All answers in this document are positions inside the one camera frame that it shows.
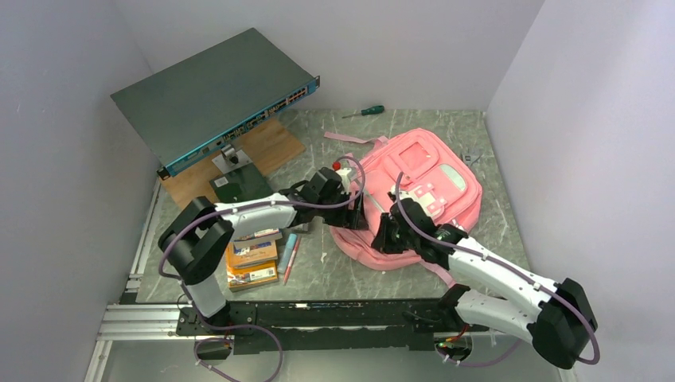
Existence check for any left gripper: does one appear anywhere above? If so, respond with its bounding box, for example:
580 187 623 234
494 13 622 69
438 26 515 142
316 189 369 231

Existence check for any pink backpack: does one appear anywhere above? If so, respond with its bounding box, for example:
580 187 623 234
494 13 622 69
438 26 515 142
330 128 483 287

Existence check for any light blue marker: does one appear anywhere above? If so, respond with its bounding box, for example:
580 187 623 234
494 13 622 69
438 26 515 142
277 233 299 274

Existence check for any red pen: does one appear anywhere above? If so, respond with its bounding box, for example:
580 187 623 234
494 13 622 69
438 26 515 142
283 236 302 286

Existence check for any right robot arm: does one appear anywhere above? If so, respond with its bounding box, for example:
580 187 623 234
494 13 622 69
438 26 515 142
373 194 601 369

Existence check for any blue cover book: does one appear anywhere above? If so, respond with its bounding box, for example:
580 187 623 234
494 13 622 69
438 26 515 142
234 229 283 247

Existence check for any orange cover book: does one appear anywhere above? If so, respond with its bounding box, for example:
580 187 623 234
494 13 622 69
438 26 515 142
225 241 278 269

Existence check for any wooden board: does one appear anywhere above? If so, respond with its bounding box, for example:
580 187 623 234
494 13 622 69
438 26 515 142
159 118 306 209

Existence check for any dark green book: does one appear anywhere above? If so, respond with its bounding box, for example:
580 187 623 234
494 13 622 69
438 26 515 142
209 164 274 203

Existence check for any orange bottom book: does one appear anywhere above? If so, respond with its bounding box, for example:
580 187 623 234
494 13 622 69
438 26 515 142
227 260 279 291

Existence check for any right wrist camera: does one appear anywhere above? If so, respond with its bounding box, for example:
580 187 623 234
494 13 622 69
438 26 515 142
388 189 419 204

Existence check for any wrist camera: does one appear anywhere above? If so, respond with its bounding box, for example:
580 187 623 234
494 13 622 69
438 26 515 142
332 161 357 193
388 189 419 204

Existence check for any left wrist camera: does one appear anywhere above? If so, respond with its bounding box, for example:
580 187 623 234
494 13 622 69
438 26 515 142
332 161 357 193

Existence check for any green handled screwdriver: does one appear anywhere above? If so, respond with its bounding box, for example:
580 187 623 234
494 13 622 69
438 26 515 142
342 105 385 119

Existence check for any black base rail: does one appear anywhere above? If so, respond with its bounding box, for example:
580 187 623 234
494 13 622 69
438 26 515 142
176 298 466 355

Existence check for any grey network switch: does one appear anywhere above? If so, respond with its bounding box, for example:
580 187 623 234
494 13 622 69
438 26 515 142
111 28 320 180

